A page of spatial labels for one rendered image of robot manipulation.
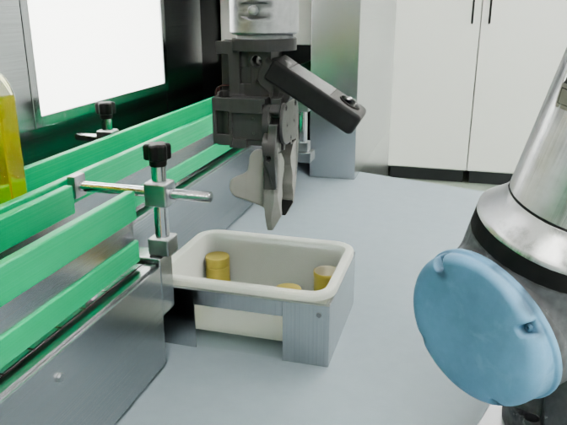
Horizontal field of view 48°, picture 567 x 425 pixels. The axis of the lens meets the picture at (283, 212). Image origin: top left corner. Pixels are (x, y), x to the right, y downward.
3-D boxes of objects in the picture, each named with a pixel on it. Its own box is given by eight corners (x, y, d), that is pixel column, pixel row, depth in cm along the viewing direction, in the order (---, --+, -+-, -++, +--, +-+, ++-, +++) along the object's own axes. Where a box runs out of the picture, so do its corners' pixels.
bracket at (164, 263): (105, 293, 77) (100, 239, 75) (177, 303, 75) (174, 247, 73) (89, 306, 74) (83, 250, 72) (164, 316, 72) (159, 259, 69)
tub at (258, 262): (206, 282, 95) (204, 227, 92) (354, 299, 89) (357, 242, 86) (153, 338, 79) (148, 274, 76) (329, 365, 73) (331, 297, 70)
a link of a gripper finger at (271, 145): (269, 187, 73) (273, 111, 72) (283, 188, 73) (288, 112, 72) (256, 190, 69) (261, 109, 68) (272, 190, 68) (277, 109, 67)
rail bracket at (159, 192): (86, 238, 76) (75, 134, 72) (218, 252, 71) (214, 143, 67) (72, 247, 73) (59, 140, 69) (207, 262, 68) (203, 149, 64)
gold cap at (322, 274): (324, 263, 86) (324, 292, 88) (308, 271, 84) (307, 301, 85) (345, 270, 84) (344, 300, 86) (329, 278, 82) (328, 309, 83)
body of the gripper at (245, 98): (235, 137, 78) (232, 35, 74) (303, 141, 76) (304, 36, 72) (212, 150, 71) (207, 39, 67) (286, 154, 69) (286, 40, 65)
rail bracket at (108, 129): (89, 181, 102) (80, 98, 98) (126, 185, 100) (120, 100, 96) (74, 188, 98) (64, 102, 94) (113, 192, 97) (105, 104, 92)
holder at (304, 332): (174, 281, 96) (170, 233, 94) (353, 303, 89) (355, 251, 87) (116, 335, 81) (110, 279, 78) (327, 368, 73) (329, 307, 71)
